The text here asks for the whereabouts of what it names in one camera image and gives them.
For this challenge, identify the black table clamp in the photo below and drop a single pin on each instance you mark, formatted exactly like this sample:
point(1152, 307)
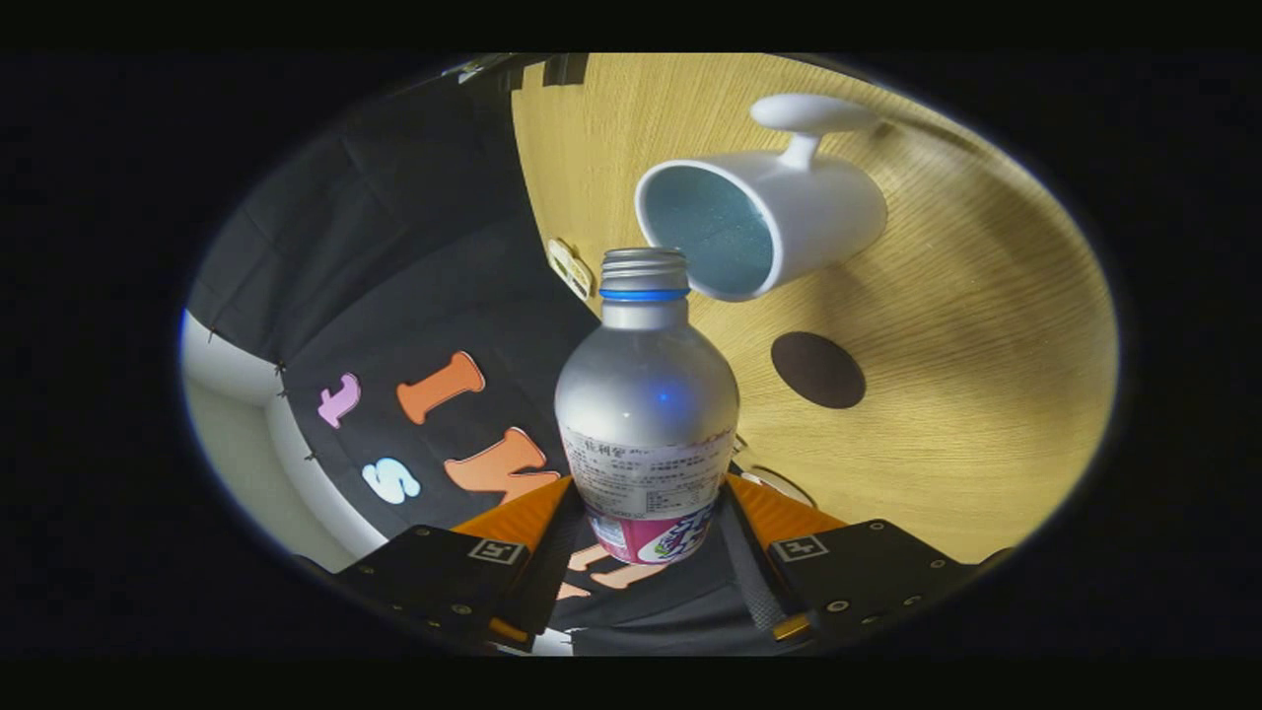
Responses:
point(510, 79)
point(565, 71)

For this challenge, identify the black backdrop cloth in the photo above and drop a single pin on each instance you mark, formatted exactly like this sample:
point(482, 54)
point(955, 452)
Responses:
point(394, 227)

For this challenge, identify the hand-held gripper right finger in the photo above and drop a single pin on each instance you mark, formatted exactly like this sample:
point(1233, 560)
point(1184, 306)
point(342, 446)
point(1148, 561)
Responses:
point(858, 567)

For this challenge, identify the white divided food tray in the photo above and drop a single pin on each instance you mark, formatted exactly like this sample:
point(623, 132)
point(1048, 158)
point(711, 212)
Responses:
point(570, 268)

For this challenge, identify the wooden table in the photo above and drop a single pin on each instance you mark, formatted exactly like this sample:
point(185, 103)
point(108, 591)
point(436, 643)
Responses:
point(966, 394)

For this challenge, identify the white cup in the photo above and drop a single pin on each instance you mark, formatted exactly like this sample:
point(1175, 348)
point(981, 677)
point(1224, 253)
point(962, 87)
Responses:
point(828, 212)

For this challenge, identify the dark brown round coaster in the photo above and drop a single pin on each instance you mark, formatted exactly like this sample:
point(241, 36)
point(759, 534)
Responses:
point(818, 370)

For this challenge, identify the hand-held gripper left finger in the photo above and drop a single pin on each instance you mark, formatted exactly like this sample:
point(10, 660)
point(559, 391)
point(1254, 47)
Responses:
point(547, 582)

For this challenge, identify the silver juice bottle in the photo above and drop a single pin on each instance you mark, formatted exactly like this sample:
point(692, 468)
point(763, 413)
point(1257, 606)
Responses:
point(646, 394)

